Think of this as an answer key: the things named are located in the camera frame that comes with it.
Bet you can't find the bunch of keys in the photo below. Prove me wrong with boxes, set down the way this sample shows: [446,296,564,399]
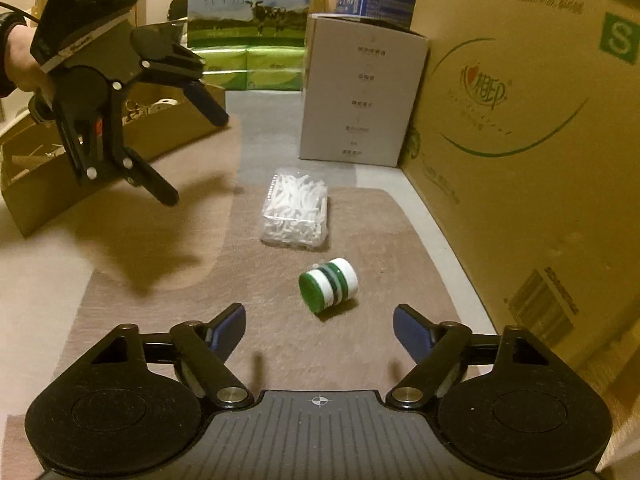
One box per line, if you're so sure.
[122,99,153,123]

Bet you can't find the green and white reel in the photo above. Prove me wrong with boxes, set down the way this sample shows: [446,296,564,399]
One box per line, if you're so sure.
[298,257,359,314]

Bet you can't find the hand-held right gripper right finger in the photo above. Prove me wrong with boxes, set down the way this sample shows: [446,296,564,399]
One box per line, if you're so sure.
[385,304,558,411]

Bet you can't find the large brown cardboard box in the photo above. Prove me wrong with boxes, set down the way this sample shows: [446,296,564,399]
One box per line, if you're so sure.
[402,0,640,480]

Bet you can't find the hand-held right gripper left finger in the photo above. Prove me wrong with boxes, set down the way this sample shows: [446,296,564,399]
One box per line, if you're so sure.
[87,302,256,411]

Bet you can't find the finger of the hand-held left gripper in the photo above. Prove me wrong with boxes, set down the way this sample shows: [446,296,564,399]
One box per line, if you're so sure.
[129,26,232,129]
[54,77,181,207]

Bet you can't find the green tissue packs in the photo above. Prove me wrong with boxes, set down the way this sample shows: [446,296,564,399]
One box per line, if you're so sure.
[192,42,307,92]

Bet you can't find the white photo-print carton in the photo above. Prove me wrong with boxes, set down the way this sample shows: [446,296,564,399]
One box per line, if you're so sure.
[299,12,431,168]

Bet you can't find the clear box of floss picks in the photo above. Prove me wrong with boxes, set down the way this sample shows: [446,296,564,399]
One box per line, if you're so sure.
[259,170,331,251]

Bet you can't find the person's left forearm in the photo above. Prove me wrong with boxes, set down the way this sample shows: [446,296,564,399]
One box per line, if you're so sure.
[0,10,27,100]

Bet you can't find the cardboard tray box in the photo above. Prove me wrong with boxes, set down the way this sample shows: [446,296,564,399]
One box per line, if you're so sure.
[0,80,232,238]

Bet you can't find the cow-print milk gift box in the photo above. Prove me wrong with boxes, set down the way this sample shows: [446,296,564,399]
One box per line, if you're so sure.
[186,0,316,48]

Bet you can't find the person's left hand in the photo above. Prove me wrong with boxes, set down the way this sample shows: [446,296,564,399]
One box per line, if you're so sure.
[9,24,55,98]

